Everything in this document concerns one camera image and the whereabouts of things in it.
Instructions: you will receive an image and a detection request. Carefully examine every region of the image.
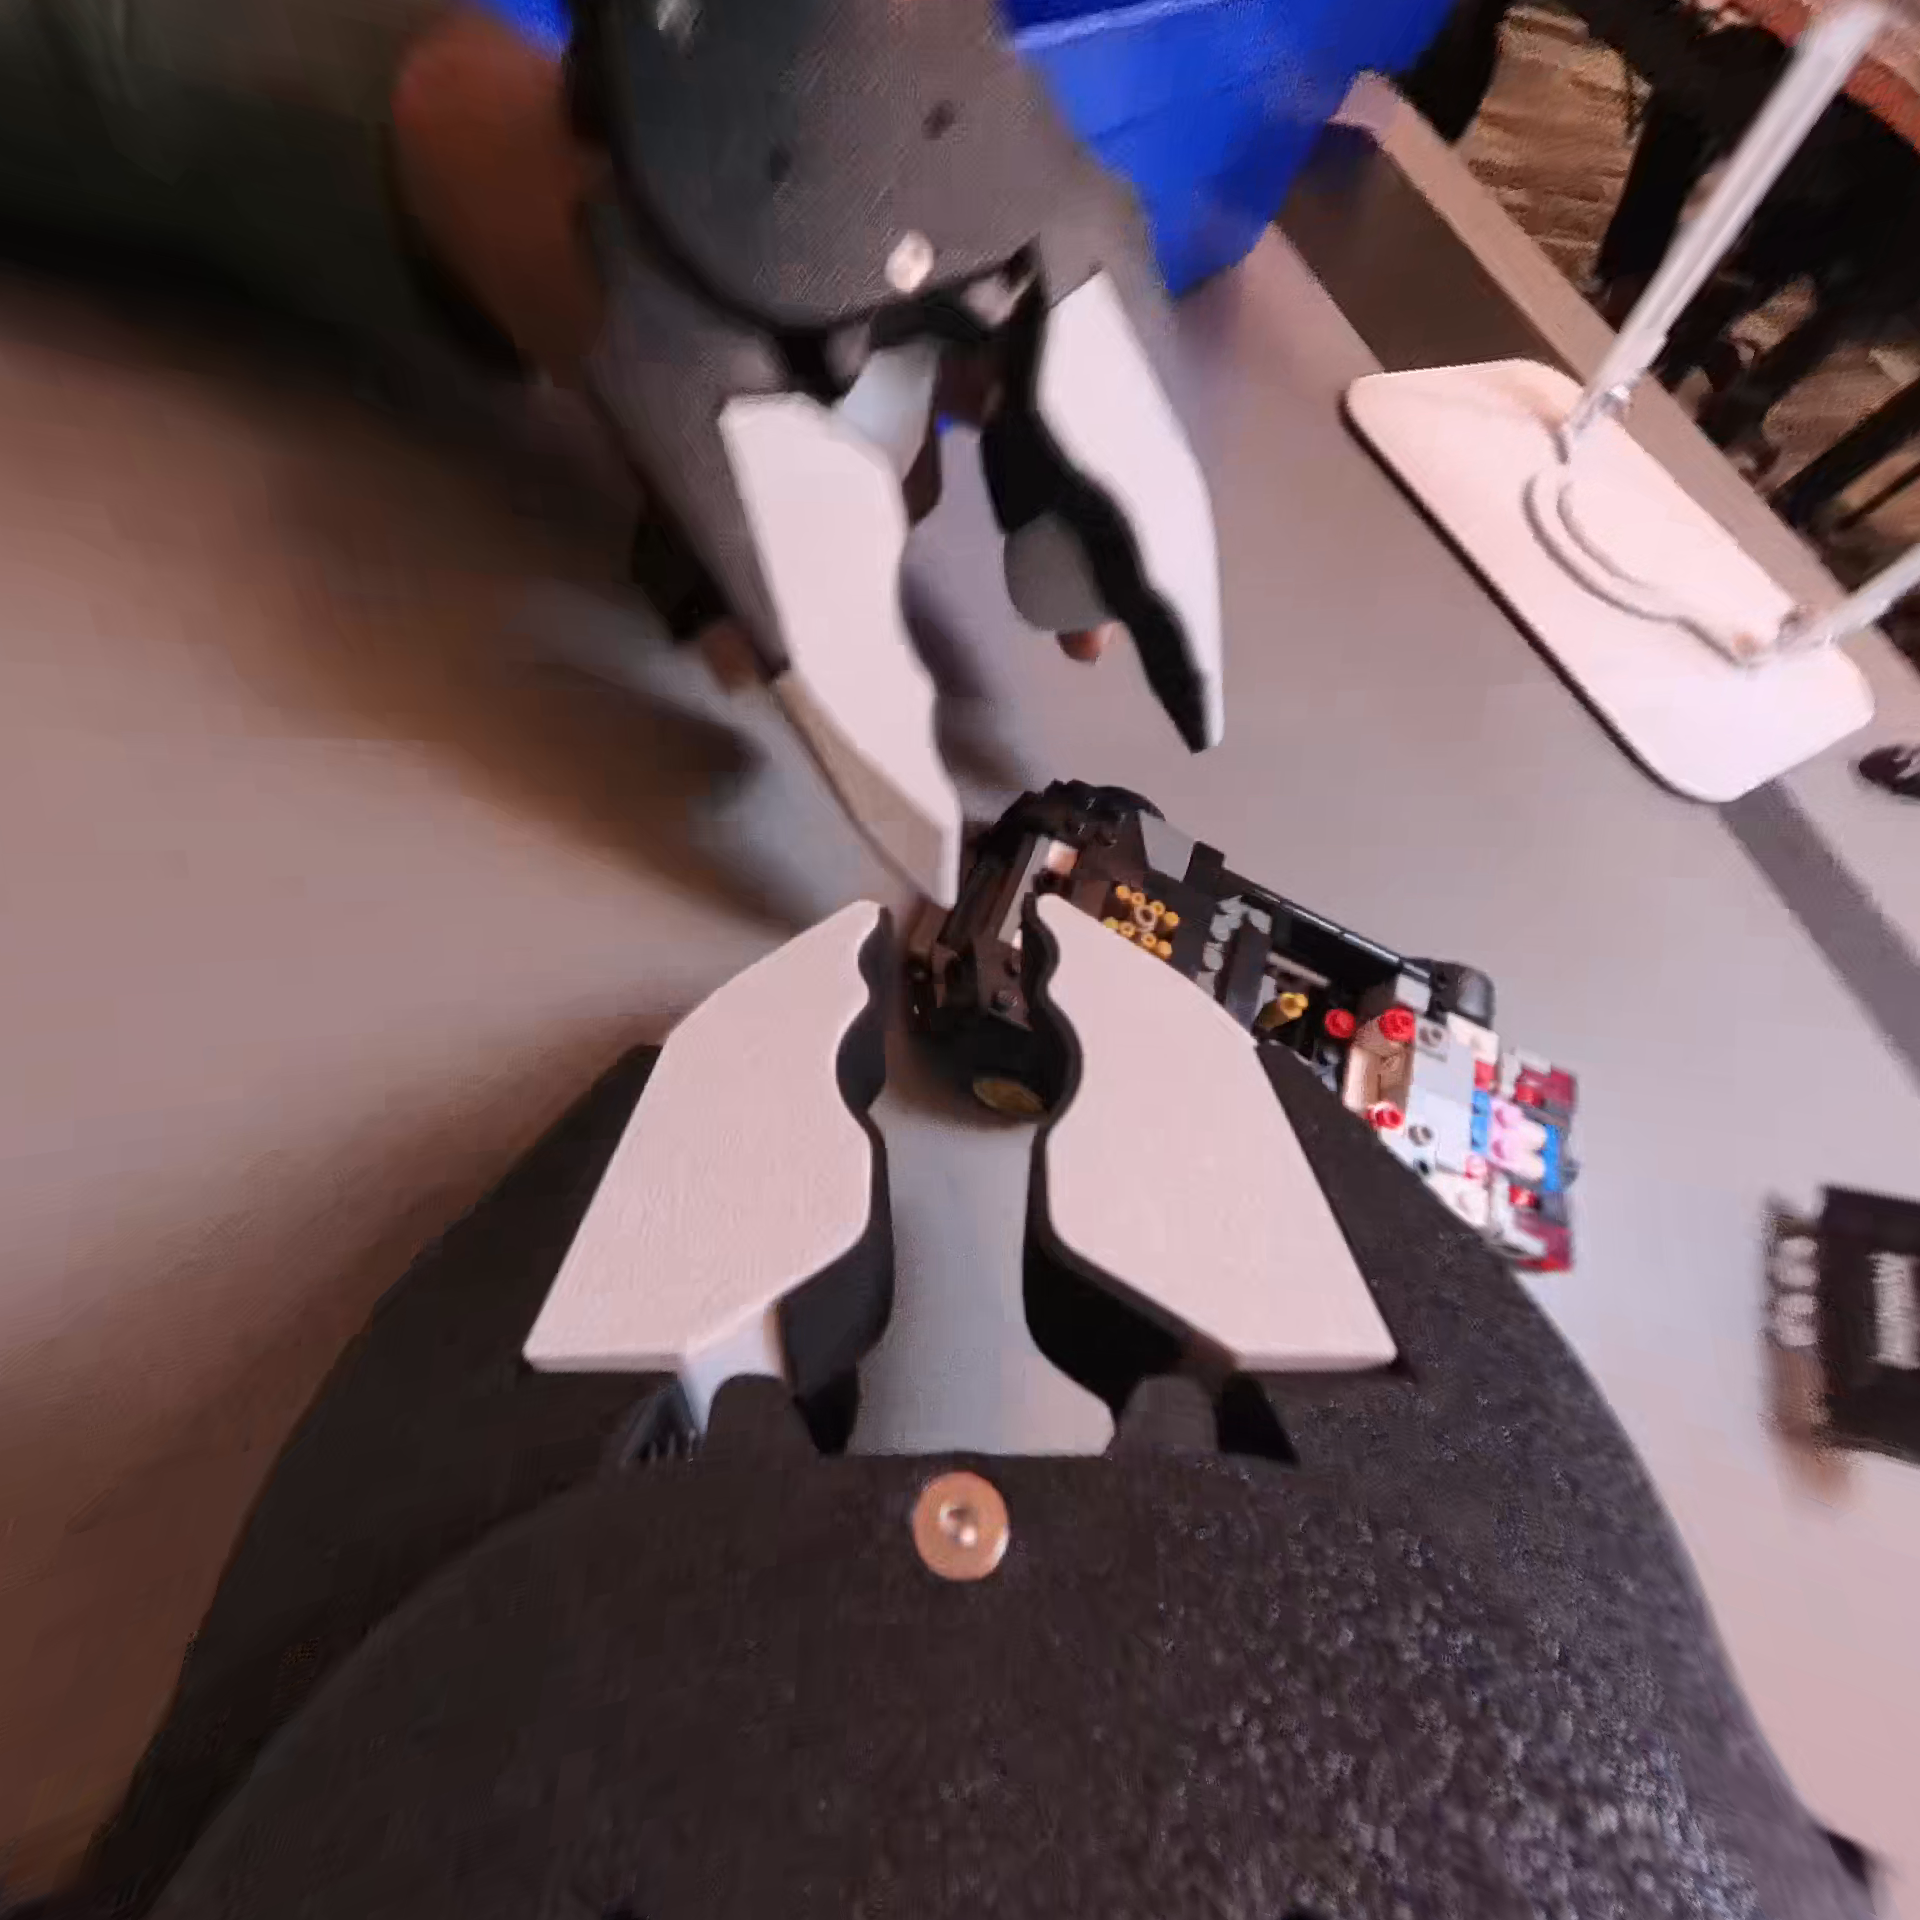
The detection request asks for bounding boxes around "black lego car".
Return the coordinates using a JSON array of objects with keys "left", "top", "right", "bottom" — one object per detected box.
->
[{"left": 902, "top": 782, "right": 1581, "bottom": 1276}]

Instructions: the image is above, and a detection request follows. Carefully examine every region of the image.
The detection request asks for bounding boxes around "person's left forearm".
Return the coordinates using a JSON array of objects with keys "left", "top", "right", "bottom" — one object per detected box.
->
[{"left": 0, "top": 0, "right": 449, "bottom": 300}]

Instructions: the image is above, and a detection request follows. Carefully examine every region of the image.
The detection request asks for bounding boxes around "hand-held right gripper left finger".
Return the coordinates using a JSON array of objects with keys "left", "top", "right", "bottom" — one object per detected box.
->
[{"left": 521, "top": 903, "right": 896, "bottom": 1449}]

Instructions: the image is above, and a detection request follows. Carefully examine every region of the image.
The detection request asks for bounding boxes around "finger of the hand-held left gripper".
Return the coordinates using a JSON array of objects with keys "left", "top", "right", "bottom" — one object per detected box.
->
[
  {"left": 717, "top": 351, "right": 966, "bottom": 910},
  {"left": 984, "top": 271, "right": 1227, "bottom": 755}
]

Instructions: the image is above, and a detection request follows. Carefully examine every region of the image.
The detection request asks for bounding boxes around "white monitor stand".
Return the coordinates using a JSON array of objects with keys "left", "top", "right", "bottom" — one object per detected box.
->
[{"left": 1342, "top": 0, "right": 1920, "bottom": 807}]

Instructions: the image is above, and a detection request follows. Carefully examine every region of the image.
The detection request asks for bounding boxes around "black printed lego panel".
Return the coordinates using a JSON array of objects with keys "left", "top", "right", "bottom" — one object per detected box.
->
[{"left": 1757, "top": 1185, "right": 1920, "bottom": 1469}]

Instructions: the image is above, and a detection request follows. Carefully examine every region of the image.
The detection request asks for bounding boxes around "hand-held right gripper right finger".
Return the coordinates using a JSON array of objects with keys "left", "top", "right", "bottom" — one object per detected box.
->
[{"left": 1025, "top": 894, "right": 1396, "bottom": 1449}]

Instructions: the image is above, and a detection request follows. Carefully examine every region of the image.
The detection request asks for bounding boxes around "blue plastic bin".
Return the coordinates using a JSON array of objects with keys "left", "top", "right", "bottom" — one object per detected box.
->
[{"left": 1004, "top": 0, "right": 1459, "bottom": 300}]

